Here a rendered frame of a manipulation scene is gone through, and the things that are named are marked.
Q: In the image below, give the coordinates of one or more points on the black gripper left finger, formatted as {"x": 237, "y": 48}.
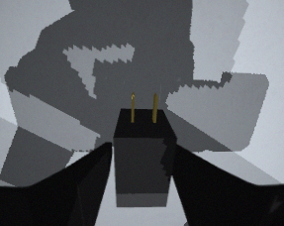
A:
{"x": 70, "y": 197}

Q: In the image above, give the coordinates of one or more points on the black two-prong plug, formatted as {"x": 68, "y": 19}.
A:
{"x": 144, "y": 153}

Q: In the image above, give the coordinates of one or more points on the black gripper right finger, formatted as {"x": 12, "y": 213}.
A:
{"x": 211, "y": 196}

